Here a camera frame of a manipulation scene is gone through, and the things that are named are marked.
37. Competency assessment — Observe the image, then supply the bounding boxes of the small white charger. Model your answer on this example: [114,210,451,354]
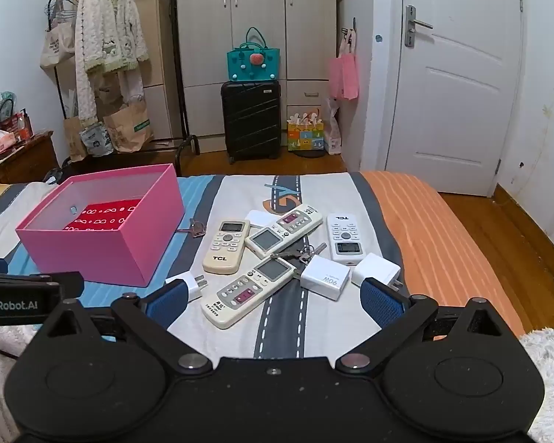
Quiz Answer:
[351,253,401,287]
[165,271,208,302]

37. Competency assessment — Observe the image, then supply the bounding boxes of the pink cardboard box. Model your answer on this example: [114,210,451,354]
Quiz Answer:
[16,164,185,288]

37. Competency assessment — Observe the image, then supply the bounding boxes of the white 90W charger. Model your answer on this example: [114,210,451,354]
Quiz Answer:
[300,256,351,301]

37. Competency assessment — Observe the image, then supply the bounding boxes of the white Qunda remote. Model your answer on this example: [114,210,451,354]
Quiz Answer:
[201,256,296,330]
[245,204,323,259]

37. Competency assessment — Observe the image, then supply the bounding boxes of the cream TCL remote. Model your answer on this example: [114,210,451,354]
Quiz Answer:
[203,220,250,275]

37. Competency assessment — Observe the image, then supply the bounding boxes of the white TCL remote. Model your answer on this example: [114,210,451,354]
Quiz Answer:
[327,213,366,266]

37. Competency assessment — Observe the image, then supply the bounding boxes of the silver key bunch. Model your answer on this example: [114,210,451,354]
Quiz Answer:
[270,242,327,280]

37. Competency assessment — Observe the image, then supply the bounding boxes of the red printed paper bag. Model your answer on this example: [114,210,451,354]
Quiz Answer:
[65,199,140,231]

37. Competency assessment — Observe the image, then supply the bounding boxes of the striped bed sheet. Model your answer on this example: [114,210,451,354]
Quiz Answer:
[0,172,524,364]

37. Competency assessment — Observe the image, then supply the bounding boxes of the wooden nightstand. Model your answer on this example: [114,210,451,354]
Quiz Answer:
[0,131,60,184]

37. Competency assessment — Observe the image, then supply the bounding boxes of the white fluffy blanket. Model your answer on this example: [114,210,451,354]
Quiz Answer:
[519,328,554,442]

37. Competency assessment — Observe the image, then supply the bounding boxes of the white plastic bag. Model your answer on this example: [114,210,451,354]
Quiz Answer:
[323,98,342,155]

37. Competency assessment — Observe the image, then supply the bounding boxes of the black clothes rack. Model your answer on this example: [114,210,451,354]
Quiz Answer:
[46,0,200,176]

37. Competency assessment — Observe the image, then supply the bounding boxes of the brown paper bag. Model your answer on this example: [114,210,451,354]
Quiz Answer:
[104,100,154,153]

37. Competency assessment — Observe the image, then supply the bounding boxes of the colourful gift bag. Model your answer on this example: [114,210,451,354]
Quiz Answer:
[287,108,324,152]

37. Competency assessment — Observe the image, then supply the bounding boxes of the white door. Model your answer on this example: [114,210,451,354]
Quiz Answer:
[386,0,521,196]

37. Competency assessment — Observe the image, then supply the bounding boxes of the black suitcase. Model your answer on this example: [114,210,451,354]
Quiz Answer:
[221,81,282,163]

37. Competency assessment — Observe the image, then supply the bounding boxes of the pink hanging bag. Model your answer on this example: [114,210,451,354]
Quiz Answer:
[329,29,359,101]

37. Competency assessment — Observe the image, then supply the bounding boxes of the canvas tote bag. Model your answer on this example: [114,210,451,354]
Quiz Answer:
[40,21,75,70]

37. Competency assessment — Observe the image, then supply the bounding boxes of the teal tote bag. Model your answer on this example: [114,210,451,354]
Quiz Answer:
[226,26,280,82]

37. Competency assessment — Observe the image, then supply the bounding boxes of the white knit cardigan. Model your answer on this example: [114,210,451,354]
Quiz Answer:
[75,0,150,120]

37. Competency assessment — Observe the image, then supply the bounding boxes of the beige wardrobe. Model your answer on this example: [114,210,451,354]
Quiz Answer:
[72,0,343,154]

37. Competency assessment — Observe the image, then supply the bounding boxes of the silver door handle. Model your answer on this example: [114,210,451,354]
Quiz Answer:
[404,5,433,48]

